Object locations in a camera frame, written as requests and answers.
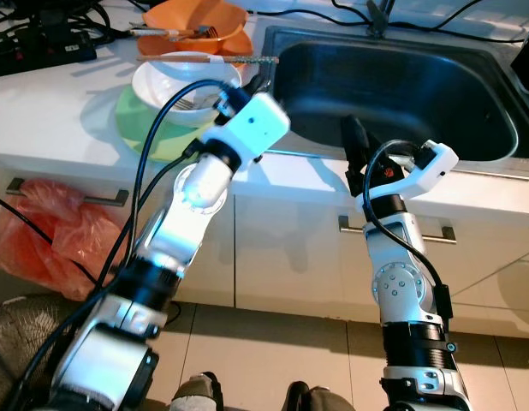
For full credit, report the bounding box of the black power strip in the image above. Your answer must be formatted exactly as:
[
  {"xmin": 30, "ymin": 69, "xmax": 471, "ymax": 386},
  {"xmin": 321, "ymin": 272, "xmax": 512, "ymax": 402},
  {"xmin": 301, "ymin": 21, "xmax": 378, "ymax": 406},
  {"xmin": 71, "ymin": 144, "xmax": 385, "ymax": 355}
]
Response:
[{"xmin": 0, "ymin": 30, "xmax": 98, "ymax": 78}]

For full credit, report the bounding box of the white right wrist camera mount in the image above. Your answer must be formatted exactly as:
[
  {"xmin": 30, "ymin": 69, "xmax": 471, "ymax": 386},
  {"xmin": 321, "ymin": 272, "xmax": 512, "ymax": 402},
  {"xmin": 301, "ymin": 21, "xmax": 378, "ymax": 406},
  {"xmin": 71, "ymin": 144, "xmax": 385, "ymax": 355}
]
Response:
[{"xmin": 354, "ymin": 140, "xmax": 460, "ymax": 211}]

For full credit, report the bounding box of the grey robot right leg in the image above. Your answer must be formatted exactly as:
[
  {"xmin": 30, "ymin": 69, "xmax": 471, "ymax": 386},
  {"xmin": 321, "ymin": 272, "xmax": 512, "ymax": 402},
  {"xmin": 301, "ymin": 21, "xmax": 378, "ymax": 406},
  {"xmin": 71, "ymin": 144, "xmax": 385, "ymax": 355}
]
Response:
[{"xmin": 286, "ymin": 381, "xmax": 377, "ymax": 411}]

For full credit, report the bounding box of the black floor cable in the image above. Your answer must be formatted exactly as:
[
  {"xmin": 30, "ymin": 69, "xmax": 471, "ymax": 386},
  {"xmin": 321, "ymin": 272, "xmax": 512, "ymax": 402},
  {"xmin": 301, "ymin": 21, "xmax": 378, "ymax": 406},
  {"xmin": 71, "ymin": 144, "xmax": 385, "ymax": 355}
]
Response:
[{"xmin": 162, "ymin": 300, "xmax": 185, "ymax": 326}]

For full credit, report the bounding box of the white ceramic bowl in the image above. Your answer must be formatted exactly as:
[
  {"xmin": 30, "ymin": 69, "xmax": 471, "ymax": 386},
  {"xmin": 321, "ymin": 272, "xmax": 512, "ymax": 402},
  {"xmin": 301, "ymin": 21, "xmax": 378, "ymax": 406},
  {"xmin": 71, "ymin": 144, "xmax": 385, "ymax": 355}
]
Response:
[{"xmin": 132, "ymin": 53, "xmax": 242, "ymax": 128}]

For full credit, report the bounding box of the green plate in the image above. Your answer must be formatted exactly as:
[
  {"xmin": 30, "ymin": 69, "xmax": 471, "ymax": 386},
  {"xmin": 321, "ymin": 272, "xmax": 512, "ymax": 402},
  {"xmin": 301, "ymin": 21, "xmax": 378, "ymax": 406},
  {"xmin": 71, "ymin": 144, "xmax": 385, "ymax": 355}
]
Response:
[{"xmin": 116, "ymin": 86, "xmax": 223, "ymax": 164}]

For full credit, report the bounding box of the white kitchen cabinet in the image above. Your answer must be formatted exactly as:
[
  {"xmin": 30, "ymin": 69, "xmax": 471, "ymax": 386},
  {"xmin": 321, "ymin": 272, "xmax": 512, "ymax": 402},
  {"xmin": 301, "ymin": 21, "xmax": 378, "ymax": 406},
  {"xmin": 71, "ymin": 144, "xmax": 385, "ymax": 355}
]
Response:
[{"xmin": 0, "ymin": 154, "xmax": 529, "ymax": 339}]

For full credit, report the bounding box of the steel cabinet handle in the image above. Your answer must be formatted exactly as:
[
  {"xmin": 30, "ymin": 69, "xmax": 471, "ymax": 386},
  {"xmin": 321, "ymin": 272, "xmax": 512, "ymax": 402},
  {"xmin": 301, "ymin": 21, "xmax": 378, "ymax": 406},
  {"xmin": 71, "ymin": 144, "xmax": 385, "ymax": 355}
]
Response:
[
  {"xmin": 339, "ymin": 216, "xmax": 458, "ymax": 245},
  {"xmin": 6, "ymin": 177, "xmax": 130, "ymax": 208}
]

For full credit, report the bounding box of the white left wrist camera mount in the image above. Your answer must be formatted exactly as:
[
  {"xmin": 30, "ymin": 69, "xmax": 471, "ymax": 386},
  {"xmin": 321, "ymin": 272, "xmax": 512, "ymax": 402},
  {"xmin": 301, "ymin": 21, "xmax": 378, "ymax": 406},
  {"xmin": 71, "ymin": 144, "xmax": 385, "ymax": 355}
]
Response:
[{"xmin": 205, "ymin": 92, "xmax": 291, "ymax": 164}]

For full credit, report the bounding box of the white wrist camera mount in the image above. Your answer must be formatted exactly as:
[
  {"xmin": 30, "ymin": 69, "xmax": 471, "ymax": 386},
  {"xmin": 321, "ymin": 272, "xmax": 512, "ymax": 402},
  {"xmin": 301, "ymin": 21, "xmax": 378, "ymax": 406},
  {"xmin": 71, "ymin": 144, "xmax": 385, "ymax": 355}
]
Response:
[
  {"xmin": 354, "ymin": 140, "xmax": 460, "ymax": 211},
  {"xmin": 205, "ymin": 92, "xmax": 291, "ymax": 164}
]

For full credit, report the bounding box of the steel kitchen sink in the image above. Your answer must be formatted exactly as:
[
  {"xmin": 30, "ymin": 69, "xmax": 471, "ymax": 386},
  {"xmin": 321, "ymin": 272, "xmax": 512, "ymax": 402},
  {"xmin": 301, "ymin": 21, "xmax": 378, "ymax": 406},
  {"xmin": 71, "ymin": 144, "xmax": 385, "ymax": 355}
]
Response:
[{"xmin": 263, "ymin": 26, "xmax": 529, "ymax": 168}]

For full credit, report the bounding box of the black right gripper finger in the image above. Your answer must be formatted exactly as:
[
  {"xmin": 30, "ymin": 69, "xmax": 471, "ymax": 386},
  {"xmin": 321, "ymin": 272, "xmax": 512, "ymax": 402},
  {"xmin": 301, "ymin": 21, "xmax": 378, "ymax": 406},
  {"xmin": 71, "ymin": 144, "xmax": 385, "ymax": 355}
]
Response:
[
  {"xmin": 340, "ymin": 116, "xmax": 360, "ymax": 172},
  {"xmin": 354, "ymin": 118, "xmax": 374, "ymax": 170}
]

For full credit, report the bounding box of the orange bowl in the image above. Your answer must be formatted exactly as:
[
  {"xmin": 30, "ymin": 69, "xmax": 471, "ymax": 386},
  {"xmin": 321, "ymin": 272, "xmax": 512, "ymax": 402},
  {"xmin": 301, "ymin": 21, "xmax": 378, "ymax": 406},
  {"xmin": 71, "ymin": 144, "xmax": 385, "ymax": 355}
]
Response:
[{"xmin": 143, "ymin": 0, "xmax": 248, "ymax": 54}]

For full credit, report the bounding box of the red plastic bag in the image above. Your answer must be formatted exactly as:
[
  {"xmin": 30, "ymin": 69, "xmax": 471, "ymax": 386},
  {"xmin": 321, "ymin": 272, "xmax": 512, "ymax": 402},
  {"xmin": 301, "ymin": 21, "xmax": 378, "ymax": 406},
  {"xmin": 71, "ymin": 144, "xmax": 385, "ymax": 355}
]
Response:
[{"xmin": 0, "ymin": 180, "xmax": 128, "ymax": 301}]

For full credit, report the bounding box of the black hanging cable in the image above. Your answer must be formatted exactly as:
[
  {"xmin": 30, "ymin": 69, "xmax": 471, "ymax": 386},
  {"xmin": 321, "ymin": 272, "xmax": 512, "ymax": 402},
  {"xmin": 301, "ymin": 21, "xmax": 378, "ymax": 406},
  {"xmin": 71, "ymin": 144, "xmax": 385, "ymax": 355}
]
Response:
[{"xmin": 0, "ymin": 193, "xmax": 103, "ymax": 288}]

